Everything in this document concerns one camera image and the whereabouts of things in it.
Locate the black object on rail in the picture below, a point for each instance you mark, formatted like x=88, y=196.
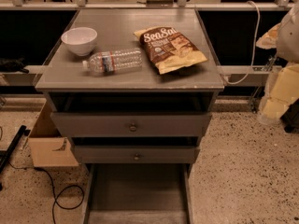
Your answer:
x=12, y=65

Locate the grey top drawer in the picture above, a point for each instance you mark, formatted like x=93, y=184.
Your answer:
x=96, y=125

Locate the cardboard box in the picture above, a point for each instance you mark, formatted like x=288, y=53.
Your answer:
x=48, y=147

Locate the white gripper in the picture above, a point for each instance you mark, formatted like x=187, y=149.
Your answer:
x=289, y=40

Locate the grey open bottom drawer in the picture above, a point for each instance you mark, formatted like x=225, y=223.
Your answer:
x=137, y=194

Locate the white ceramic bowl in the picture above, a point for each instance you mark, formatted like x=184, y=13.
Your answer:
x=80, y=41

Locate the grey drawer cabinet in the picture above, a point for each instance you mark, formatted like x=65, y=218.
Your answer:
x=119, y=108

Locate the grey horizontal rail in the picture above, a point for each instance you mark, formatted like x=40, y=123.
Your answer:
x=246, y=76

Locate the clear plastic water bottle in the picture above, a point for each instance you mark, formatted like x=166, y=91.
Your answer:
x=111, y=61

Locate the black metal stand leg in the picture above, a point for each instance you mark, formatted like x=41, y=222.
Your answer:
x=5, y=155

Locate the sea salt chip bag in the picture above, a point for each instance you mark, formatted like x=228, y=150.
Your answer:
x=168, y=49

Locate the grey middle drawer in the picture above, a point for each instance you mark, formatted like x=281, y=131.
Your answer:
x=135, y=154

